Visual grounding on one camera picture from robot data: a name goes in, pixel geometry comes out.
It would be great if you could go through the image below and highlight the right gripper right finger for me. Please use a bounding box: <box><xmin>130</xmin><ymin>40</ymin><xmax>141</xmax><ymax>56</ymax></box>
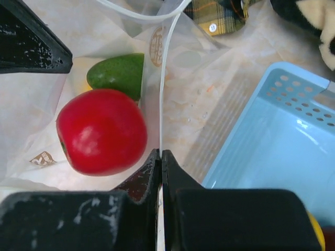
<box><xmin>161</xmin><ymin>150</ymin><xmax>322</xmax><ymax>250</ymax></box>

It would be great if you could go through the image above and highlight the green orange mango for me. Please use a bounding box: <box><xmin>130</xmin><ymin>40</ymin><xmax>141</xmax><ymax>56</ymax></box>
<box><xmin>86</xmin><ymin>53</ymin><xmax>144</xmax><ymax>101</ymax></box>

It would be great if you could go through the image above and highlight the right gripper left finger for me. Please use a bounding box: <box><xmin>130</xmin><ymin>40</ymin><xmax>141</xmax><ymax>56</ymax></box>
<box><xmin>1</xmin><ymin>150</ymin><xmax>160</xmax><ymax>250</ymax></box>

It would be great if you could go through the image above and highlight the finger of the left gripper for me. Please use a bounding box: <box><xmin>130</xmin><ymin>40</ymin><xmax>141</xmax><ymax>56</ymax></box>
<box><xmin>1</xmin><ymin>1</ymin><xmax>73</xmax><ymax>74</ymax></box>

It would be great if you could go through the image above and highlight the clear zip top bag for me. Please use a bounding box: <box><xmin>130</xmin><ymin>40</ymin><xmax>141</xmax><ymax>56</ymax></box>
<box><xmin>1</xmin><ymin>1</ymin><xmax>225</xmax><ymax>197</ymax></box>

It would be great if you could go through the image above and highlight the large dark red fruit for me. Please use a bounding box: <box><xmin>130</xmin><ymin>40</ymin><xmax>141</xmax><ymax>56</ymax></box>
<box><xmin>321</xmin><ymin>226</ymin><xmax>335</xmax><ymax>251</ymax></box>

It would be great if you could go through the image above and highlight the red apple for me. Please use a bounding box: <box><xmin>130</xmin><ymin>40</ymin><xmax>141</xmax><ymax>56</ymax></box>
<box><xmin>56</xmin><ymin>89</ymin><xmax>148</xmax><ymax>176</ymax></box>

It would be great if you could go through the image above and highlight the black floral pillow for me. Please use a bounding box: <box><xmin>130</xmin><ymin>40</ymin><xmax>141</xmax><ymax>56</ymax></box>
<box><xmin>270</xmin><ymin>0</ymin><xmax>334</xmax><ymax>71</ymax></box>

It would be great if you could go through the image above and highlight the light blue plastic basket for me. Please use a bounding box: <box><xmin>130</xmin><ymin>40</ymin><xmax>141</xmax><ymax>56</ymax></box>
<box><xmin>202</xmin><ymin>62</ymin><xmax>334</xmax><ymax>226</ymax></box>

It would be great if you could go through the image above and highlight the orange yellow fruit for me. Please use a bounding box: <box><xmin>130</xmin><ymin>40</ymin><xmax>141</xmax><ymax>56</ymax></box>
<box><xmin>307</xmin><ymin>211</ymin><xmax>326</xmax><ymax>251</ymax></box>

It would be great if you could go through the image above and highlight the small yellow fruit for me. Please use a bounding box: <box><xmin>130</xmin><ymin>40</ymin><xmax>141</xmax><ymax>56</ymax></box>
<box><xmin>77</xmin><ymin>82</ymin><xmax>92</xmax><ymax>94</ymax></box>

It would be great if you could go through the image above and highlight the yellow plaid shirt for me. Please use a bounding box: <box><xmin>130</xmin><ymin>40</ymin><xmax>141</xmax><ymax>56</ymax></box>
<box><xmin>184</xmin><ymin>0</ymin><xmax>258</xmax><ymax>36</ymax></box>

